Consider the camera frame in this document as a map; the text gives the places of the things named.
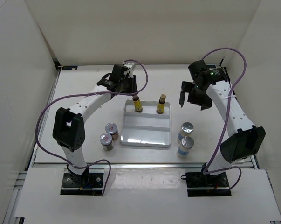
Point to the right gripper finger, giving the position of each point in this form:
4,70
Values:
185,88
206,105

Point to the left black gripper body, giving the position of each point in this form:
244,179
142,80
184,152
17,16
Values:
124,83

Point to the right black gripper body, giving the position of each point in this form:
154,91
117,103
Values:
195,93

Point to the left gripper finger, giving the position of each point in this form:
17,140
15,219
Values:
128,94
134,83

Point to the yellow bottle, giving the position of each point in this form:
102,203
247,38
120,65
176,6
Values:
137,103
161,104

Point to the blue label jar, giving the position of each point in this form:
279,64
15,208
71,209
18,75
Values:
185,130
186,144

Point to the blue label jar front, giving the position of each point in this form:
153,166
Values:
186,144

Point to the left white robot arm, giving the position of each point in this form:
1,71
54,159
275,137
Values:
69,130

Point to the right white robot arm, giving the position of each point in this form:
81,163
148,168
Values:
211,87

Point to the red lid spice jar rear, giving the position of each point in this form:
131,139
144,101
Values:
111,128

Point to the red lid spice jar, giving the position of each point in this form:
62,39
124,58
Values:
107,141
111,128

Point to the white divided tray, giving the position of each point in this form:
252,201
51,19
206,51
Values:
146,128

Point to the red lid spice jar front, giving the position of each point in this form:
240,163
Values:
107,141

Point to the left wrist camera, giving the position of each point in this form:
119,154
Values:
130,65

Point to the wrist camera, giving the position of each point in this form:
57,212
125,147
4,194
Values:
130,65
197,66

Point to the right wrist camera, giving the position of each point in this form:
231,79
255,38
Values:
197,66

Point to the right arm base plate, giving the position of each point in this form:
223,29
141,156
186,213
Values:
199,185

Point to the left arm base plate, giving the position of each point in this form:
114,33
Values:
94,186

